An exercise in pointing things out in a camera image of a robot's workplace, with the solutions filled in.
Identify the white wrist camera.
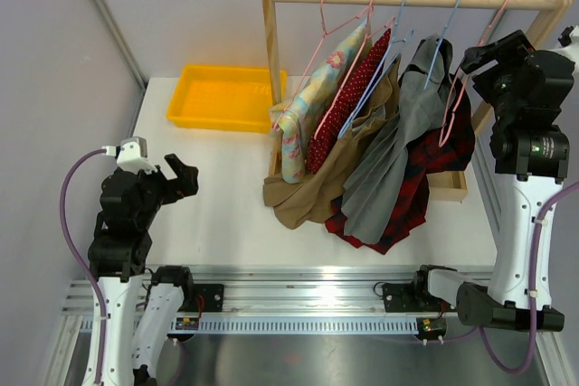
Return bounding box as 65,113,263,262
557,25,579,48
101,137,157,174

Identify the pastel floral skirt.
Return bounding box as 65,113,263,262
270,21,369,184

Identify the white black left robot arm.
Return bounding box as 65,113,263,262
83,154,198,385

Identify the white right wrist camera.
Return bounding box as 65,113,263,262
557,25,579,48

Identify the grey skirt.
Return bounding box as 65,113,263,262
342,34,453,244

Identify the red white polka-dot skirt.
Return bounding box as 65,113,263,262
306,29,392,174

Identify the yellow plastic tray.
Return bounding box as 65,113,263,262
166,65,274,134

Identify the tan brown skirt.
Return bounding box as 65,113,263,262
263,61,400,230

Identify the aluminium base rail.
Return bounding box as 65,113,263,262
62,263,555,336

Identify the blue wire hanger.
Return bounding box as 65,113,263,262
423,0,461,90
337,0,414,138

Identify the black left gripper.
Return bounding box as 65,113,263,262
131,153,197,228

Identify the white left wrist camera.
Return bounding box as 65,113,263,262
101,137,157,174

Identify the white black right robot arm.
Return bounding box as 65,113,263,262
410,26,578,332

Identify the pink wire hanger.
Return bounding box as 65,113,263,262
438,0,509,148
272,0,374,132
312,0,396,144

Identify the wooden clothes rack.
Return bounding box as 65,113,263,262
260,0,574,204

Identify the red black plaid skirt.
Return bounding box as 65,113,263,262
325,79,475,254

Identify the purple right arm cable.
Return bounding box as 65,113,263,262
479,180,579,376

